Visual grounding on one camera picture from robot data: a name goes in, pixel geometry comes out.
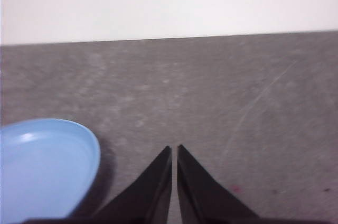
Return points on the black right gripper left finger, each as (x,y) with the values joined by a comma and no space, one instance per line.
(150,195)

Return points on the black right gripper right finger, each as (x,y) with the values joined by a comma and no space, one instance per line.
(200,197)

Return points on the blue round plate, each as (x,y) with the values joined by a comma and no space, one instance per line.
(45,166)

